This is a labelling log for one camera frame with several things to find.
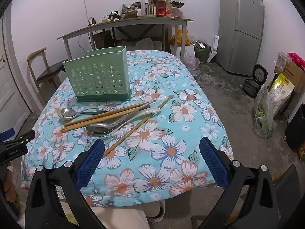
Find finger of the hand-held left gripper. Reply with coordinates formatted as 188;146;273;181
0;130;36;150
0;128;15;140

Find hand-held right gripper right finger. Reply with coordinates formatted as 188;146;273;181
199;137;282;229

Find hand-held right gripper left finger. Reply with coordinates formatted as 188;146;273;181
25;138;106;229

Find metal spoon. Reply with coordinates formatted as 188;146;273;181
86;107;161;134
58;106;115;120

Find bundle of bamboo chopsticks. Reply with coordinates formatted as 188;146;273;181
156;95;172;109
61;108;143;132

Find wooden chopstick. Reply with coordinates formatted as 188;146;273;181
104;96;175;156
63;100;157;127

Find green plastic utensil holder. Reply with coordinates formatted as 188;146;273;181
62;46;132;103

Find person's left hand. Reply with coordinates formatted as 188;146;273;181
2;168;18;197

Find white door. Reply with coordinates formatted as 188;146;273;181
0;12;32;134

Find blue floral blanket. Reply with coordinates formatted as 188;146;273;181
21;50;235;207

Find person's beige trousers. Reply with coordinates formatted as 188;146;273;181
91;204;149;229

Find clear plastic bag of greens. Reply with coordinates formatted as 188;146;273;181
253;85;277;139

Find white shoe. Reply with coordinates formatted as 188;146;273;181
146;200;165;223

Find black rice cooker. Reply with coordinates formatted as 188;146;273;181
243;64;268;98

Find black bin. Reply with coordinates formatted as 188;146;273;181
285;105;305;149

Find yellow rice bag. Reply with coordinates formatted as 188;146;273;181
268;73;296;117

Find pink clear plastic bag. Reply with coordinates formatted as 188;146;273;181
183;50;201;71

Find army green bag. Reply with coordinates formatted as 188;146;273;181
193;42;211;62

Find white flat board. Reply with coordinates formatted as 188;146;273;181
208;35;220;62

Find brown cardboard box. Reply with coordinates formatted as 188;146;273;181
274;61;305;93

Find yellow plastic bag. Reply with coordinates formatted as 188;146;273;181
169;28;191;46

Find pink crumpled bag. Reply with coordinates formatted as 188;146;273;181
287;52;305;68

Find silver fridge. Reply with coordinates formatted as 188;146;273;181
216;0;265;77

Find grey desk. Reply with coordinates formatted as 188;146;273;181
57;17;193;60

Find red oil bottle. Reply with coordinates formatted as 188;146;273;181
156;0;166;17

